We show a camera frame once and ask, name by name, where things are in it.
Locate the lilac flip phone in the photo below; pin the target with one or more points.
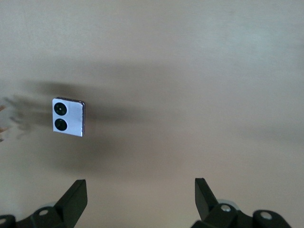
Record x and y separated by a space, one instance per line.
73 116

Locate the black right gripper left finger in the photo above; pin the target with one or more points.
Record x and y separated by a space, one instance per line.
69 206

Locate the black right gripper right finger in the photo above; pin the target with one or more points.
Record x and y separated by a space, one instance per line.
207 202

